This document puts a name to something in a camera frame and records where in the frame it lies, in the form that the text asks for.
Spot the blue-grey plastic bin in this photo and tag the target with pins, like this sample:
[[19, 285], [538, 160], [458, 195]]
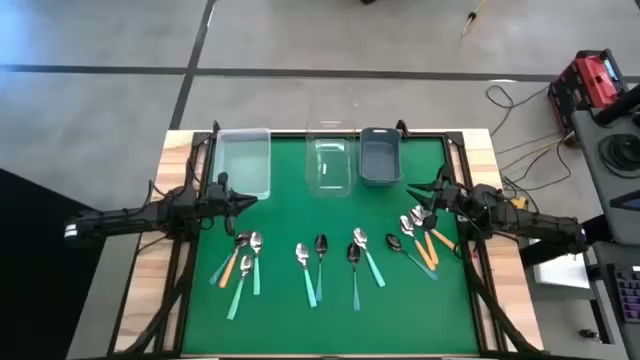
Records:
[[380, 160]]

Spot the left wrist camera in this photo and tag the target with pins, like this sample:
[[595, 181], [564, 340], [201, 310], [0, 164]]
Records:
[[216, 195]]

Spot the translucent white plastic bin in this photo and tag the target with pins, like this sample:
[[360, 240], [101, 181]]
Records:
[[242, 165]]

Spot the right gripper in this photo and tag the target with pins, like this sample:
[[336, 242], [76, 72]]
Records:
[[431, 222]]

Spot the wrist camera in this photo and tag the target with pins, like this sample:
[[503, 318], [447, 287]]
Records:
[[216, 195], [460, 199]]

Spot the black pole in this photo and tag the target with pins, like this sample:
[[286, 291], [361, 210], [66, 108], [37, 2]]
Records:
[[620, 106]]

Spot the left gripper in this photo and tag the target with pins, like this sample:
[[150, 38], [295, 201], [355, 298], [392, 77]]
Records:
[[229, 226]]

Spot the dark keyboard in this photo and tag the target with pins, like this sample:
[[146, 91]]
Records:
[[629, 295]]

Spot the yellow connector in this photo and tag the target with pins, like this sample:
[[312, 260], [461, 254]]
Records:
[[520, 203]]

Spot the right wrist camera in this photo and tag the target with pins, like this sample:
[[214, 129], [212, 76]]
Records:
[[460, 199]]

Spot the grey side desk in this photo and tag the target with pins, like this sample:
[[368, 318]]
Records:
[[595, 165]]

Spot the white paper sheet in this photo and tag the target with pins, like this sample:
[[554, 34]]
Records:
[[560, 270]]

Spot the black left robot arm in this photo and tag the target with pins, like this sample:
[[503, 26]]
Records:
[[130, 220]]

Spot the green table mat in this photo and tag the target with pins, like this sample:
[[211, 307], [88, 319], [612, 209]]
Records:
[[280, 330]]

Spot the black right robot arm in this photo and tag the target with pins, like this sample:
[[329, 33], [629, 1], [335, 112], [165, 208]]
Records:
[[540, 225]]

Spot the red tool case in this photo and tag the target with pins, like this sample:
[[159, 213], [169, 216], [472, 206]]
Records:
[[592, 80]]

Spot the clear plastic bin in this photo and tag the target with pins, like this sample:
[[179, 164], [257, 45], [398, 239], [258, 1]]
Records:
[[330, 180]]

